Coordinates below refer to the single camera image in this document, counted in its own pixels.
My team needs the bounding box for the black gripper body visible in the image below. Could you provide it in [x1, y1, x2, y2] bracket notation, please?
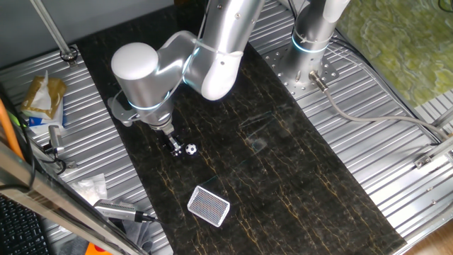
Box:
[161, 129, 182, 149]

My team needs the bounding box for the white mesh goal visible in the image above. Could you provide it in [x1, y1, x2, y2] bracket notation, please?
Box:
[186, 185, 231, 228]

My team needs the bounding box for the black marble pattern mat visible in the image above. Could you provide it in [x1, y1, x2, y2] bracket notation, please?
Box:
[76, 3, 408, 255]

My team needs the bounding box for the crumpled white tissue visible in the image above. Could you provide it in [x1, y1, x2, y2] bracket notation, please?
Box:
[69, 172, 108, 207]

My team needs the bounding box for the orange emergency stop button box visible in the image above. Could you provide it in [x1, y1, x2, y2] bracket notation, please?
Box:
[84, 242, 115, 255]

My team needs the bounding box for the blue white tissue packet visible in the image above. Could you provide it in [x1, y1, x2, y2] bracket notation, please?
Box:
[26, 106, 66, 136]

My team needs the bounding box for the orange pole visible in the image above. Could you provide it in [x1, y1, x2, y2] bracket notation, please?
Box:
[0, 98, 25, 161]

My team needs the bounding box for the black keyboard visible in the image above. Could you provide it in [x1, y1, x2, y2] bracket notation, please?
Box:
[0, 193, 50, 255]

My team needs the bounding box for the green marble pattern sheet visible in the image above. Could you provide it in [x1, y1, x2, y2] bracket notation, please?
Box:
[336, 0, 453, 109]

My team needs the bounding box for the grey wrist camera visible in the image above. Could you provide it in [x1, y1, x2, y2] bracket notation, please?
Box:
[107, 96, 139, 128]

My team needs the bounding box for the silver camera with black plug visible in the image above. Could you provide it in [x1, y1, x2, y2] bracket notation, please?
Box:
[93, 198, 157, 224]

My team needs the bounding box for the camera stand bracket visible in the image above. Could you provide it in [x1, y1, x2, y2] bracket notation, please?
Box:
[41, 143, 79, 175]

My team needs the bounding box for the grey camera on stand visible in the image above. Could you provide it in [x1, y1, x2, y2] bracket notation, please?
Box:
[48, 125, 66, 155]

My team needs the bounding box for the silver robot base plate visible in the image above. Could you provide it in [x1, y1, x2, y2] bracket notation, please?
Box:
[263, 44, 340, 100]

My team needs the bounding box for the metal frame beam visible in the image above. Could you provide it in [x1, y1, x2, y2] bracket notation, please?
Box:
[0, 141, 149, 255]

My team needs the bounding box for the grey base cable with connector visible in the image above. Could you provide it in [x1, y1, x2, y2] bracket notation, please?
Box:
[308, 69, 451, 142]

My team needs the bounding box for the aluminium frame pole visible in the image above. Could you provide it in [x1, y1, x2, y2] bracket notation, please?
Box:
[30, 0, 79, 68]

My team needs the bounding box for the black base cable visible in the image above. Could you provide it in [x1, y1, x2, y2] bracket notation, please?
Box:
[329, 28, 443, 146]

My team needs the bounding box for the aluminium frame bar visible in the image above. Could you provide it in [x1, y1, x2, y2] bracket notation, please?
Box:
[430, 106, 453, 130]
[413, 136, 453, 169]

